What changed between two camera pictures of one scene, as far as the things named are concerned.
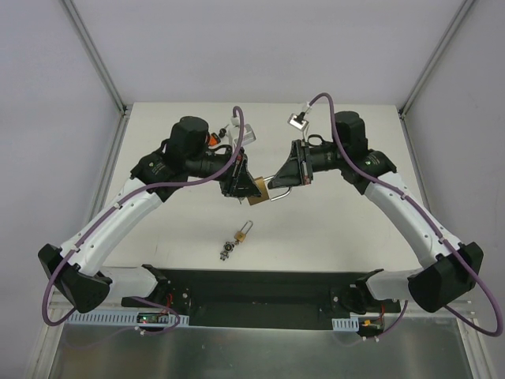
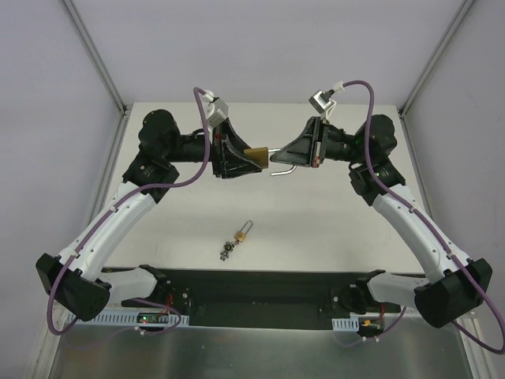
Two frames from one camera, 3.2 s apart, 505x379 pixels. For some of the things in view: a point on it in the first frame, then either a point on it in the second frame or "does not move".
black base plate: [262, 299] does not move
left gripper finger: [246, 185] → [232, 147]
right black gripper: [302, 162] → [318, 143]
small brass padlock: [240, 235] does not move
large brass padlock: [263, 197] → [260, 156]
